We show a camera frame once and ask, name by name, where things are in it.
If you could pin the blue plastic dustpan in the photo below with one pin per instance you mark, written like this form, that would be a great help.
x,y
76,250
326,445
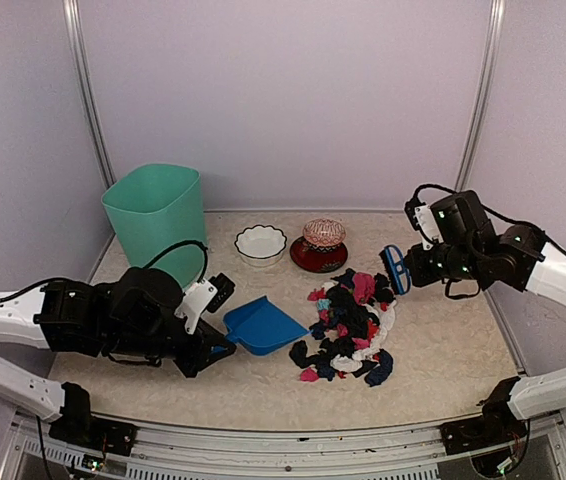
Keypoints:
x,y
261,327

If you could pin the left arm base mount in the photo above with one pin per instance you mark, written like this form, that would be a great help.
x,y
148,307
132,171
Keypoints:
x,y
98,432

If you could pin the red patterned bowl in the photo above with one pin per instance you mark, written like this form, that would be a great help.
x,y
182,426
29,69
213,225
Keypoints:
x,y
318,260

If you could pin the white scalloped bowl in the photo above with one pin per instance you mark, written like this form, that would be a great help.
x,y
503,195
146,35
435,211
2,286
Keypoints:
x,y
261,246

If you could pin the light blue paper scrap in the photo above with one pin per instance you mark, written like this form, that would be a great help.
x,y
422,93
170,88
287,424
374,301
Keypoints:
x,y
323,304

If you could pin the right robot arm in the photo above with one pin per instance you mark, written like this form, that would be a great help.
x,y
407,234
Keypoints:
x,y
458,243

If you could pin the pink patterned inverted bowl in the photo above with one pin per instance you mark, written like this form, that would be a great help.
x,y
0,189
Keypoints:
x,y
324,233

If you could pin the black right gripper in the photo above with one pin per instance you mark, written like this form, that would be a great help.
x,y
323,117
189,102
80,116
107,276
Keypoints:
x,y
421,276

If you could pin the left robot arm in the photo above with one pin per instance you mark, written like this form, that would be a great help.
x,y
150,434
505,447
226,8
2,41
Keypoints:
x,y
142,319

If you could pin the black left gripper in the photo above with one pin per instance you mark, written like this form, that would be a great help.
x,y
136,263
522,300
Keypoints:
x,y
196,359

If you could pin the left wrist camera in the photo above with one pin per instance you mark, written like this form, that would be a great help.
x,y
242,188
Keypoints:
x,y
206,295

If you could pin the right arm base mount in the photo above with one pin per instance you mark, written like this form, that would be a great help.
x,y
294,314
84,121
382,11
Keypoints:
x,y
495,424

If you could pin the teal plastic waste bin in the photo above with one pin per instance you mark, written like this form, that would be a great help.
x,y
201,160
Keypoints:
x,y
154,207

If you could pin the blue hand brush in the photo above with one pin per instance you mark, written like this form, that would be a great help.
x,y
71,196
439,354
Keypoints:
x,y
397,272

